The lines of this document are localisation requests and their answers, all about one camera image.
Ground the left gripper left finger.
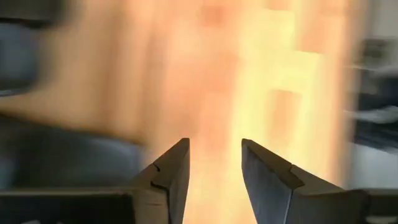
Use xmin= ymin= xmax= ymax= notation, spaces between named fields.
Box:
xmin=0 ymin=138 xmax=191 ymax=224

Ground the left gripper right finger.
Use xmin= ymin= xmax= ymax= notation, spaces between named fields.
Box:
xmin=241 ymin=138 xmax=398 ymax=224

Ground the black rubber slide sandal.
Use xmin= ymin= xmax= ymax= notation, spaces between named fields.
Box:
xmin=0 ymin=0 xmax=71 ymax=96
xmin=0 ymin=113 xmax=149 ymax=191

